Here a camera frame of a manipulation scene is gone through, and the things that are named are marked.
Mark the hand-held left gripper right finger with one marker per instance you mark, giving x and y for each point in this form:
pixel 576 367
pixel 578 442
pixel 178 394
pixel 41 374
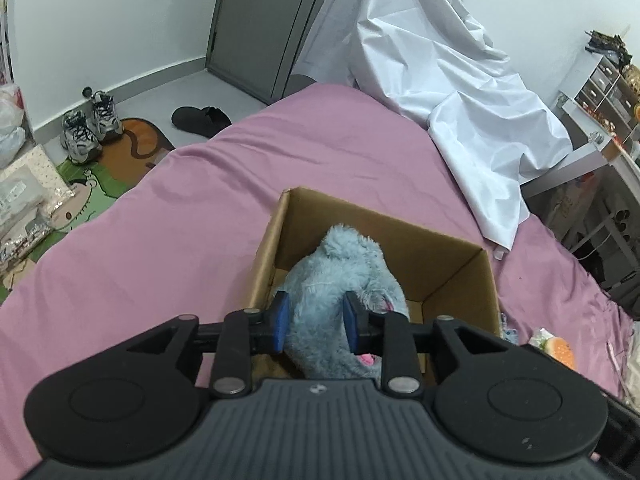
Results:
pixel 352 327

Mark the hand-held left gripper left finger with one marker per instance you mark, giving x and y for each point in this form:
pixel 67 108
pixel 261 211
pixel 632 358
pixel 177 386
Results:
pixel 280 322

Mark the blue plush toy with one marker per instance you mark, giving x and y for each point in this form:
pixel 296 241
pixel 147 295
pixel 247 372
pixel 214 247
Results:
pixel 320 290

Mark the cardboard box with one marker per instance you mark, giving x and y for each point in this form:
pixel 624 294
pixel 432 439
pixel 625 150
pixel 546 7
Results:
pixel 440 265

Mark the burger plush toy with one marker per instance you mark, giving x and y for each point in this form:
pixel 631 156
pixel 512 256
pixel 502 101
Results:
pixel 560 352

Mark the white green soft toy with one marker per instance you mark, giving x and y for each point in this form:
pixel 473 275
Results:
pixel 539 337

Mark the pink bed sheet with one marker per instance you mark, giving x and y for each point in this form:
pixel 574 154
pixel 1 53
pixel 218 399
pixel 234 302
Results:
pixel 200 185

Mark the black slipper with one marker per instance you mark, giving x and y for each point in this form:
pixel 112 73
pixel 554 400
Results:
pixel 220 116
pixel 192 120

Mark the cartoon floor mat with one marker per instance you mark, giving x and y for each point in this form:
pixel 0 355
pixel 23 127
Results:
pixel 85 195

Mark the brown paper bag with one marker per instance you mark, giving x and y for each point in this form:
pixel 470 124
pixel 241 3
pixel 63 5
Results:
pixel 570 200

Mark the glittery plastic package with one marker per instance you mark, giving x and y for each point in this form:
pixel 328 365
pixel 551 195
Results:
pixel 25 240

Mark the grey white sneaker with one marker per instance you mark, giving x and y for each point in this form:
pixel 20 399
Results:
pixel 77 135
pixel 106 115

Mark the white draped cloth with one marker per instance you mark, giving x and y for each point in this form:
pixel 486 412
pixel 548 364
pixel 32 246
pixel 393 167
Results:
pixel 425 60

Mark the white desk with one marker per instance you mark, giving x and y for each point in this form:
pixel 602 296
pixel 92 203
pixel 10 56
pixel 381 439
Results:
pixel 575 160

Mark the polka dot package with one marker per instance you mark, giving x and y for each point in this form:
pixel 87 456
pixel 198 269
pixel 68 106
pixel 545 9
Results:
pixel 42 162

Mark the grey door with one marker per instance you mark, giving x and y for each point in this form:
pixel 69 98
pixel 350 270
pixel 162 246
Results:
pixel 250 25

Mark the white plastic bag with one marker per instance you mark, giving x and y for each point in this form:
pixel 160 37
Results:
pixel 10 120

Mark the grey drawer organizer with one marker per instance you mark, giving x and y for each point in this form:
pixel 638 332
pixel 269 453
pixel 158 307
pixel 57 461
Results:
pixel 600 85

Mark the white shelf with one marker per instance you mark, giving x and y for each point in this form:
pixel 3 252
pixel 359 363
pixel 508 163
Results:
pixel 5 25

